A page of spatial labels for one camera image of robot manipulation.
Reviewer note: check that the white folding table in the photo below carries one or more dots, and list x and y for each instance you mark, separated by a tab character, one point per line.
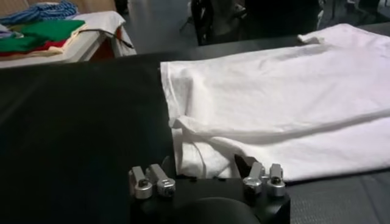
82	48

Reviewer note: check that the white draped cloth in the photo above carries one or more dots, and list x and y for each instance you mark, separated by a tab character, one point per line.
103	21

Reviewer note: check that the black table cover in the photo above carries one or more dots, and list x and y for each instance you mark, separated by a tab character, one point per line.
76	121

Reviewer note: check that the red garment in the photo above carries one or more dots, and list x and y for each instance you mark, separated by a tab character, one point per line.
51	45

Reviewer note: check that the white t-shirt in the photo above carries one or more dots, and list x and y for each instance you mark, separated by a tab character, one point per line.
274	91

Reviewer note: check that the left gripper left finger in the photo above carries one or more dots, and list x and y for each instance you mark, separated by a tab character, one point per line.
143	182

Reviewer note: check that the standing person in black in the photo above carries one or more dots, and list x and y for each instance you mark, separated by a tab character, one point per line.
280	18

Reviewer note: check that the blue striped garment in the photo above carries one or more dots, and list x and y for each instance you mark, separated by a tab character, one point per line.
45	10

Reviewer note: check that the purple garment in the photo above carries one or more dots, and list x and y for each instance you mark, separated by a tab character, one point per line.
6	33

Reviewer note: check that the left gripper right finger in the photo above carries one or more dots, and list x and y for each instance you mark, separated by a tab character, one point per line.
253	179

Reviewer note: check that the green t-shirt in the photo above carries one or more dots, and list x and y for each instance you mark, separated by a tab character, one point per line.
51	30

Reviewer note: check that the seated person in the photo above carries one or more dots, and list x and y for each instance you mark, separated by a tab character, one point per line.
225	18

